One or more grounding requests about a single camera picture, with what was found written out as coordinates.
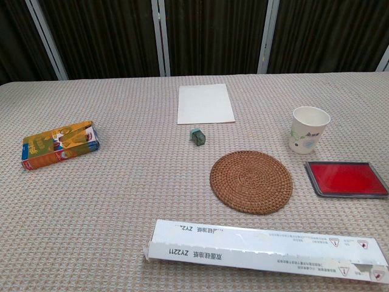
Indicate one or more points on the grey metal frame post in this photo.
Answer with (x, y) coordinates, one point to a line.
(47, 39)
(267, 36)
(383, 62)
(160, 38)

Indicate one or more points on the red ink pad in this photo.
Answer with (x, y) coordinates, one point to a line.
(346, 179)

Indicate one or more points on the white paper cup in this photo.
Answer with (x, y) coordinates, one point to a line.
(307, 135)

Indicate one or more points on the brown round woven coaster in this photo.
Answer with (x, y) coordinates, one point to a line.
(251, 182)

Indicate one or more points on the beige woven tablecloth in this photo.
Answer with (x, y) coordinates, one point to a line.
(91, 219)

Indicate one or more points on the orange printed carton box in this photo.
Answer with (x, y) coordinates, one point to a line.
(60, 146)

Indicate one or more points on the small green pencil sharpener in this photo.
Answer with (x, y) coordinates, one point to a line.
(198, 138)

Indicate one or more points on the white paper sheet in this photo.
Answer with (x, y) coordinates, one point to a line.
(206, 104)

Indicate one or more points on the long white cardboard box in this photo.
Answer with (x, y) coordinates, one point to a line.
(243, 252)

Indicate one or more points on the dark curtain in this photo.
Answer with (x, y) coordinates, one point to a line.
(212, 33)

